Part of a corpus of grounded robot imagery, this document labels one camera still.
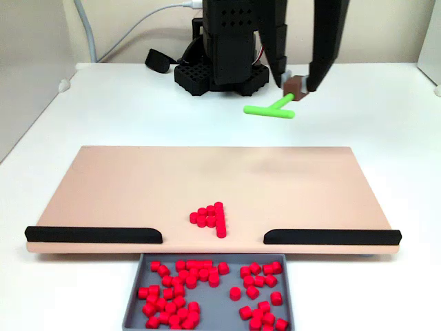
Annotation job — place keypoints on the green T-shaped pusher tool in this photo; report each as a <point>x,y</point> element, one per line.
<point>268,111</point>

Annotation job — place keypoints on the red cylindrical granule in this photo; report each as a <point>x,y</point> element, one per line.
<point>210,209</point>
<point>202,222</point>
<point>194,273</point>
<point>177,281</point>
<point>171,308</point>
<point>183,274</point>
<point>268,319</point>
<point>163,270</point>
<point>214,281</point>
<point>167,281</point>
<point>257,314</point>
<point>218,205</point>
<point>180,265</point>
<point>264,306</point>
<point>268,269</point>
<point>245,312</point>
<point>182,313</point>
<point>193,307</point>
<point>223,268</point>
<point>149,309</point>
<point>204,274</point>
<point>175,327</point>
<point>151,298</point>
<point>255,324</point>
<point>245,271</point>
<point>255,268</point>
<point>214,271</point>
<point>143,292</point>
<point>210,221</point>
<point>191,264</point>
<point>220,227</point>
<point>276,298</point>
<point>259,281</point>
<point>155,265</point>
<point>204,264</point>
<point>187,324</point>
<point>220,220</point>
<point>190,282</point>
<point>194,217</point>
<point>168,293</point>
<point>193,317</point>
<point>276,267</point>
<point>178,290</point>
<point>221,233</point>
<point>160,304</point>
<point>164,317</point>
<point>271,280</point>
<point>202,211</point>
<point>252,292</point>
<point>179,302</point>
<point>152,322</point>
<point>281,324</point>
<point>174,319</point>
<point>235,293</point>
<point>153,290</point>
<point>219,213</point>
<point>248,281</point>

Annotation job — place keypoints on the black table clamp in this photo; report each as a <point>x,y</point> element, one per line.
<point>156,61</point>

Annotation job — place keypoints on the pink flat board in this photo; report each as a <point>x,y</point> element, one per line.
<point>138,186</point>

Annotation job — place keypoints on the grey shallow tray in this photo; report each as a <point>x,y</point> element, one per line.
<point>217,303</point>

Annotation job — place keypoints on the black grid base plate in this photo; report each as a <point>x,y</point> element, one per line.
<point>189,76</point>

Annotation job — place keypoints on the small white bracket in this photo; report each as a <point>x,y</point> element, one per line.
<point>63,85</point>
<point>438,90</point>

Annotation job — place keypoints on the black foam rail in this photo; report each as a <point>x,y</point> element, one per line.
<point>327,237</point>
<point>86,235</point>

